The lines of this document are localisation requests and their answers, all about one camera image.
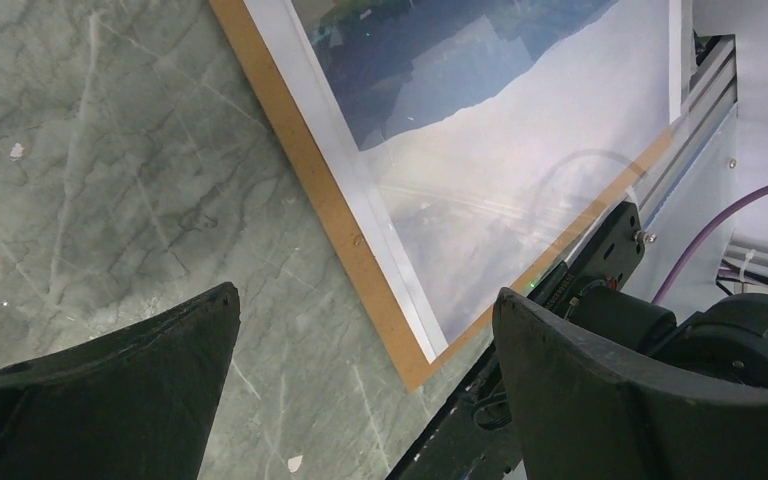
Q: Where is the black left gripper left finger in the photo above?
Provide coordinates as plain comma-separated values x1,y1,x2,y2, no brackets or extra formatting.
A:
0,282,241,479

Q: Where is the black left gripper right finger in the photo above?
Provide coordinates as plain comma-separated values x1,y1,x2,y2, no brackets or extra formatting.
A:
492,288,768,479

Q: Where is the landscape photo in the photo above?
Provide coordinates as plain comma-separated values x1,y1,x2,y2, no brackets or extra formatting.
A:
212,0,685,389

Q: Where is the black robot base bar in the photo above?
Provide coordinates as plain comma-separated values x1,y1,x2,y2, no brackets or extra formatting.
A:
387,201,644,479

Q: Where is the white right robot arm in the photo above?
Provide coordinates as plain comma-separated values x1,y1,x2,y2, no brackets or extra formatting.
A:
566,286,768,389

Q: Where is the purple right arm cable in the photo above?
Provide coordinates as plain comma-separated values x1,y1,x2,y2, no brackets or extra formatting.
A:
651,174,768,307

